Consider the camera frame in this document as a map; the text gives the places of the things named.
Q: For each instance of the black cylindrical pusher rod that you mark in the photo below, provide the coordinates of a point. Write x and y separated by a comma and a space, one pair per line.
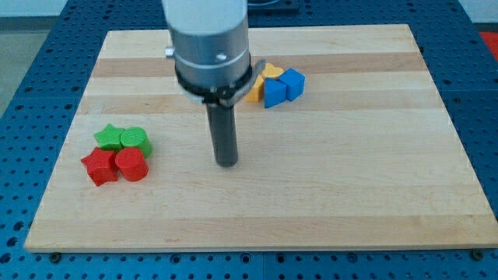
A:
223, 133

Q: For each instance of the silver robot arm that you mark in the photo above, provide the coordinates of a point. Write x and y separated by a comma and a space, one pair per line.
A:
212, 62

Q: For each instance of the green star block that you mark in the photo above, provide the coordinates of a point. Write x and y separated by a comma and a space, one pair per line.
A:
109, 138

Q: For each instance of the red star block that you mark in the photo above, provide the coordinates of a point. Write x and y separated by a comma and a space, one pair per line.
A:
100, 166

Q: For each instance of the yellow pentagon block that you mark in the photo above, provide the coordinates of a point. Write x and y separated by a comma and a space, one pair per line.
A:
257, 91

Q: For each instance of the blue pentagon block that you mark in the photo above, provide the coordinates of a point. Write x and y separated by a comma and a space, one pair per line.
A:
274, 92

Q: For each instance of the yellow heart block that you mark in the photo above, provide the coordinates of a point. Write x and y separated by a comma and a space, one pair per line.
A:
271, 72

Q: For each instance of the blue cube block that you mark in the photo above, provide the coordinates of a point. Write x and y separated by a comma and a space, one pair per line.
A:
294, 82

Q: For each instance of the green cylinder block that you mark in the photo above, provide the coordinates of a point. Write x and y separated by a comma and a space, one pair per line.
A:
136, 137

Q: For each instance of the red cylinder block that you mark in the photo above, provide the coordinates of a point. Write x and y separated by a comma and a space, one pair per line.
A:
132, 164

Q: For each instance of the wooden board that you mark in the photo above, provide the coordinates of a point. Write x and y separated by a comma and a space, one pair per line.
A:
367, 158

